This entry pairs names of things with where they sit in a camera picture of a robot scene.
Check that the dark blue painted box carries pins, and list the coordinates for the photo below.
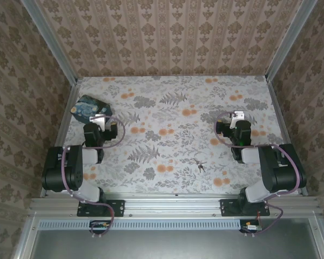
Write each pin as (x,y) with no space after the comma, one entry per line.
(89,106)

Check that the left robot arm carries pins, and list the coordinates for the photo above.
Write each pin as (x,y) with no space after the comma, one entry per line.
(73,167)

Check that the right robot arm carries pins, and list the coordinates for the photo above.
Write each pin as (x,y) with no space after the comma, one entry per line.
(275,172)

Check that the floral table cover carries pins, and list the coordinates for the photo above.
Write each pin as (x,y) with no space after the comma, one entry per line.
(172,121)

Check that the small connector board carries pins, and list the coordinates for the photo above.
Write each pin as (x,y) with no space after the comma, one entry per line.
(249,228)
(100,226)

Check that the grey metal panel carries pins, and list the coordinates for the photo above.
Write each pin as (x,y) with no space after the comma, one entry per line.
(178,245)

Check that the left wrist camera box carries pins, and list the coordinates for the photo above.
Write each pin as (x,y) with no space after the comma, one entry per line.
(99,121)

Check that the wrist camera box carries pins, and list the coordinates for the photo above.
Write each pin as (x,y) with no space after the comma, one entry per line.
(239,115)
(99,121)

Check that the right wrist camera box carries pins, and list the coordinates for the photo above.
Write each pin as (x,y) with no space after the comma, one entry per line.
(239,115)

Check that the aluminium side rail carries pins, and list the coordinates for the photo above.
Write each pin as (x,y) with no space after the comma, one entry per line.
(61,135)
(283,121)

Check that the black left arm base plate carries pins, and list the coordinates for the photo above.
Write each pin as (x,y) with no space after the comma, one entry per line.
(116,207)

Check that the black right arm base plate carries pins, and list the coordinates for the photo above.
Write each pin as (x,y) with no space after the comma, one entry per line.
(226,207)

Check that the aluminium mounting rail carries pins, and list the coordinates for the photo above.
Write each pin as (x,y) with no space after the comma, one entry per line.
(172,205)

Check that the aluminium corner post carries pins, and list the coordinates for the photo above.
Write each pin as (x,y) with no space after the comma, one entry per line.
(52,40)
(289,40)

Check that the aluminium frame bar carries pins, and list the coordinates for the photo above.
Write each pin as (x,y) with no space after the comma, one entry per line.
(317,237)
(24,240)

